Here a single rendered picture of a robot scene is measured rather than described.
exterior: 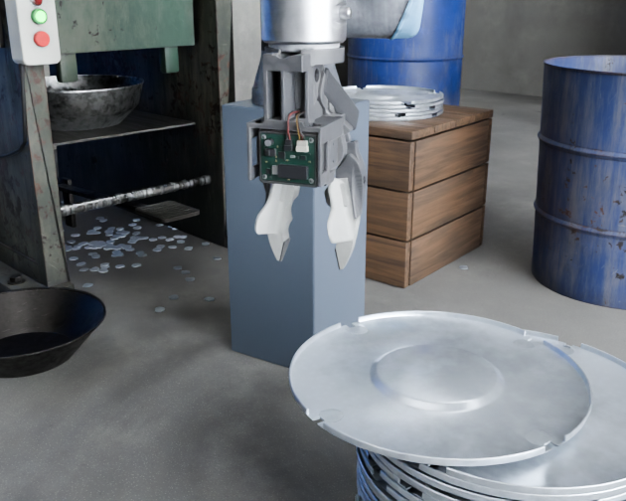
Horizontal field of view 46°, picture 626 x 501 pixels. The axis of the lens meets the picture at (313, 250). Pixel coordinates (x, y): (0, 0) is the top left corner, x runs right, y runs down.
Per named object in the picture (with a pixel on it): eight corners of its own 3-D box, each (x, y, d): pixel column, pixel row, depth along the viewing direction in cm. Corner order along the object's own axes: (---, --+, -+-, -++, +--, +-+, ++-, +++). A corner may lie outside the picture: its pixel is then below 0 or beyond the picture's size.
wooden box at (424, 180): (483, 245, 192) (494, 109, 181) (404, 288, 164) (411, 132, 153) (356, 217, 216) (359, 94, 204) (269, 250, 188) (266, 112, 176)
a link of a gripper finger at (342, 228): (323, 285, 69) (299, 190, 67) (344, 264, 75) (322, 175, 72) (354, 281, 68) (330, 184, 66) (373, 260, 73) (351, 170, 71)
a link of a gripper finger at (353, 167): (324, 224, 72) (303, 136, 70) (331, 219, 74) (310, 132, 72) (370, 217, 70) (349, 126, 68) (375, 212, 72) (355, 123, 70)
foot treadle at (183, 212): (203, 232, 167) (201, 210, 166) (165, 242, 161) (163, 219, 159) (73, 185, 207) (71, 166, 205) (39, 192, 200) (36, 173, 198)
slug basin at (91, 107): (174, 122, 186) (171, 82, 183) (45, 141, 163) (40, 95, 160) (102, 107, 209) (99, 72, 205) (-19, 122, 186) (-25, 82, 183)
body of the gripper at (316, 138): (244, 187, 67) (240, 49, 63) (282, 167, 75) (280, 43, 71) (324, 195, 65) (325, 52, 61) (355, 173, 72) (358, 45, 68)
